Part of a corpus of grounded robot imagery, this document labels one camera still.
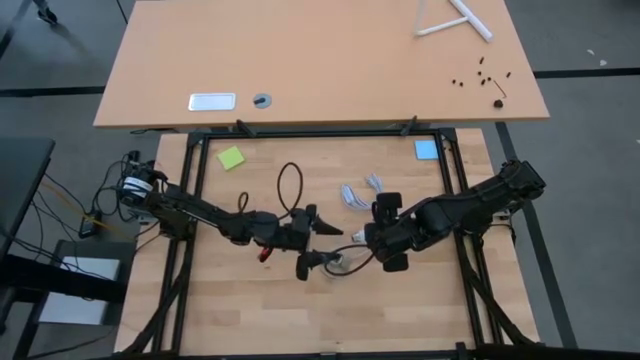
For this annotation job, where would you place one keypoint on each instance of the grey round desk grommet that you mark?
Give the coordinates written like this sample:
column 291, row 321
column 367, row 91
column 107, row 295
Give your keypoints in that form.
column 267, row 103

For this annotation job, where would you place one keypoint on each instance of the small red connector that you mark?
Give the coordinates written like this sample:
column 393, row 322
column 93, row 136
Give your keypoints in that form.
column 264, row 254

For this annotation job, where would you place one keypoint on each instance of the white box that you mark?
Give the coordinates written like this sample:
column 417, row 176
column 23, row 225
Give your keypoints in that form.
column 75, row 310

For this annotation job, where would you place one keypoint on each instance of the thin dark hex key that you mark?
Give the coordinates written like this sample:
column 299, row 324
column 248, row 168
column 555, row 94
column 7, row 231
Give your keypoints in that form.
column 500, row 88

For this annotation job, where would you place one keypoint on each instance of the thin white strip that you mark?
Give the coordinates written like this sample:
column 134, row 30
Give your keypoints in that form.
column 419, row 22

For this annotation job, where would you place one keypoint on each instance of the small black knob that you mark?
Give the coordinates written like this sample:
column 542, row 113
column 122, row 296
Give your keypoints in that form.
column 498, row 104

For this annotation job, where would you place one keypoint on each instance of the short white bar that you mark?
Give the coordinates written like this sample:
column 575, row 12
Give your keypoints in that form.
column 442, row 26

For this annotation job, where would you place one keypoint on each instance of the black aluminium frame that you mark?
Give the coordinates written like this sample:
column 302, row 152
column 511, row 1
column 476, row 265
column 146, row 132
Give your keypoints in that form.
column 320, row 134

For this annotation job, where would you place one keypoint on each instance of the orange-brown desk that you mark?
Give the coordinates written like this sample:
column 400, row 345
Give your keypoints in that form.
column 320, row 60

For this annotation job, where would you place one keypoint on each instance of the black side table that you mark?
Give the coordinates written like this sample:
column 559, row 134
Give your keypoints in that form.
column 20, row 175

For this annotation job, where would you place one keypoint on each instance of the black power adapter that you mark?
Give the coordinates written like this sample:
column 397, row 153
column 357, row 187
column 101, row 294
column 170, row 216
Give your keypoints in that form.
column 132, row 159

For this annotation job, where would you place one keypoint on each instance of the black frame clamp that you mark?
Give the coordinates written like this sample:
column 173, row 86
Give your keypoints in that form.
column 245, row 128
column 409, row 126

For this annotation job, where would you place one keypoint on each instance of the black chair caster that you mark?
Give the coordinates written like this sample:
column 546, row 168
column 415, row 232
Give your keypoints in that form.
column 46, row 15

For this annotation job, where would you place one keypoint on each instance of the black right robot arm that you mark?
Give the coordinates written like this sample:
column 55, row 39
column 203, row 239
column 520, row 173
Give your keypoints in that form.
column 475, row 202

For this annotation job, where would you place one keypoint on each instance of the frosted white lightbulb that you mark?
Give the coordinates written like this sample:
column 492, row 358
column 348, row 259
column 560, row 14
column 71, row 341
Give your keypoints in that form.
column 357, row 236

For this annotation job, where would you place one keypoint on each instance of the grey arm base bracket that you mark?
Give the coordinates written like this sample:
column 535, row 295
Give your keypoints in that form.
column 502, row 215
column 142, row 216

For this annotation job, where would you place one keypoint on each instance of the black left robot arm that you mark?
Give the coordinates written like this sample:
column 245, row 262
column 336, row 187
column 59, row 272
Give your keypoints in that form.
column 200, row 212

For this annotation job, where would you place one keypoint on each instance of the black power brick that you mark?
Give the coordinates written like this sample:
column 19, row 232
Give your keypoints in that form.
column 90, row 227

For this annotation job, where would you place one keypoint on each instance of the long white bar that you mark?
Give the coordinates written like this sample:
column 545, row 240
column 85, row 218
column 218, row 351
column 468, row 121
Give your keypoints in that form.
column 475, row 22

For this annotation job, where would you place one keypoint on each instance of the silver rectangular desk plate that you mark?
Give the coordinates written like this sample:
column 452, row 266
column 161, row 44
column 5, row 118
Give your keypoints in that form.
column 212, row 102

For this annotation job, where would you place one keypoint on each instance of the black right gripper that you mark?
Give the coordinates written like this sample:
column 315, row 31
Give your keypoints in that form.
column 395, row 235

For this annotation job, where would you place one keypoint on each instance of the black metal beam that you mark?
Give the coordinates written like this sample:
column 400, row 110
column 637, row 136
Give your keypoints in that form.
column 50, row 280

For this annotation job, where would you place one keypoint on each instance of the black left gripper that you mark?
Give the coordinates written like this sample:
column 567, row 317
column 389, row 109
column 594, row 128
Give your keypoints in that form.
column 302, row 235

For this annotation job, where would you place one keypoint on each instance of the blue sticky note pad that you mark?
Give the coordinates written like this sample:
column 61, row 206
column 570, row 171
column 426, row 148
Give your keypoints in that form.
column 426, row 150

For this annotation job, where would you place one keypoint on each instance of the green sticky note pad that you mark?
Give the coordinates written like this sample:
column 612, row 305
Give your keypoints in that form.
column 231, row 158

